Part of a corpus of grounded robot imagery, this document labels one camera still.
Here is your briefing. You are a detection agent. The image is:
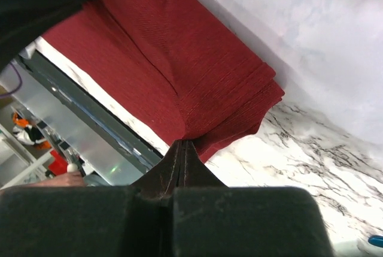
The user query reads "bare human hand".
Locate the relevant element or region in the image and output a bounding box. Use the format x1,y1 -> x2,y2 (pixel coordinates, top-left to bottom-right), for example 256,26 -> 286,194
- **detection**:
27,171 -> 86,187

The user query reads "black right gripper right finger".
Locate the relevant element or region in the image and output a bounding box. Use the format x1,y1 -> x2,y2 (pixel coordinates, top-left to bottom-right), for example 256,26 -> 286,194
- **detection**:
172,141 -> 333,256

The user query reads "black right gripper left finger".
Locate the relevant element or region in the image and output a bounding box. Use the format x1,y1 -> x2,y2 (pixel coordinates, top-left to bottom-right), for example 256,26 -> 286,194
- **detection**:
1,140 -> 183,256

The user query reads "blue handled fork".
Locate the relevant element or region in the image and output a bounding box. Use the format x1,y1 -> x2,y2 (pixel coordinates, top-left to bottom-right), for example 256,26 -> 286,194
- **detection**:
368,235 -> 383,248

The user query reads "aluminium frame rail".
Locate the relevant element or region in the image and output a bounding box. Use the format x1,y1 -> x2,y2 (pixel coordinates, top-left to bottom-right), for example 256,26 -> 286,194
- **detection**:
1,53 -> 163,185

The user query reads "dark red cloth napkin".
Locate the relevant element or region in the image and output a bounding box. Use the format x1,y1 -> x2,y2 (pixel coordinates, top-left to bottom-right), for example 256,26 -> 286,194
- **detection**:
44,0 -> 284,161

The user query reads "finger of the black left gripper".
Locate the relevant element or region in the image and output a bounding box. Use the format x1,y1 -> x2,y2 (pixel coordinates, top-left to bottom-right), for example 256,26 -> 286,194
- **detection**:
1,0 -> 89,70

